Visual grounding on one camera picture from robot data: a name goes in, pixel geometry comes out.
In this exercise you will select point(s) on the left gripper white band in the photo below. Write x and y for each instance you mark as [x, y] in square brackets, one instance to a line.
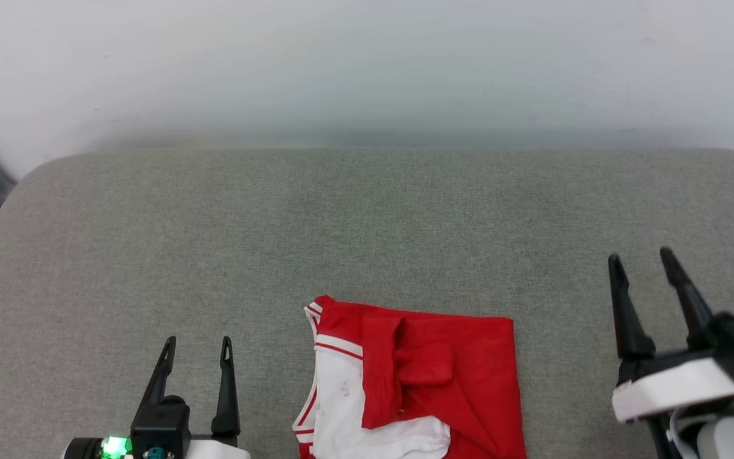
[220, 451]

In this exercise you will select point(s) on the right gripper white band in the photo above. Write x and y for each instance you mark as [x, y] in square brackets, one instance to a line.
[673, 386]

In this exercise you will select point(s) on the red and white sports jersey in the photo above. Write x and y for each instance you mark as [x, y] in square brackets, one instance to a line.
[443, 382]

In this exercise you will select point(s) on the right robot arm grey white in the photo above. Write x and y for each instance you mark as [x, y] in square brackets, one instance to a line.
[730, 443]

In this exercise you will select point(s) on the black round left light module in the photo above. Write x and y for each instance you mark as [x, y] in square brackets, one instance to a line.
[86, 449]

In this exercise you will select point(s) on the grey fabric sofa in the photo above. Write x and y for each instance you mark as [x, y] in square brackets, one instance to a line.
[367, 223]

